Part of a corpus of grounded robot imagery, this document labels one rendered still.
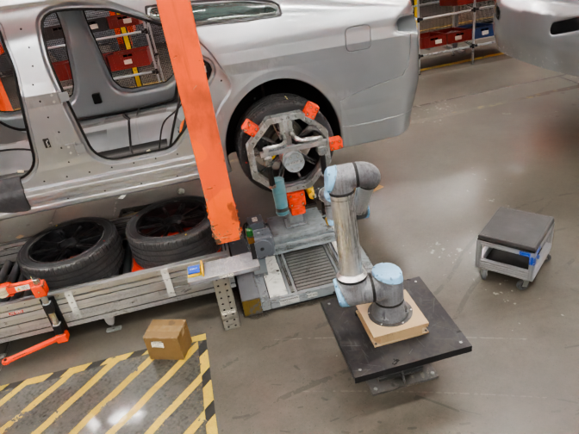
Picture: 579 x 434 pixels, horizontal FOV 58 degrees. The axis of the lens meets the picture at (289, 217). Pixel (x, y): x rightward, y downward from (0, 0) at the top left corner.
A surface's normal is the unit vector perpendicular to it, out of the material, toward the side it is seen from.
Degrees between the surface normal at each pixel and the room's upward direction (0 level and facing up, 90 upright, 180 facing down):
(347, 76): 90
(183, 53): 90
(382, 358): 0
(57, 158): 91
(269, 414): 0
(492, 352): 0
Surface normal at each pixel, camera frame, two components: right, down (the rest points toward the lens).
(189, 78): 0.21, 0.47
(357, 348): -0.14, -0.86
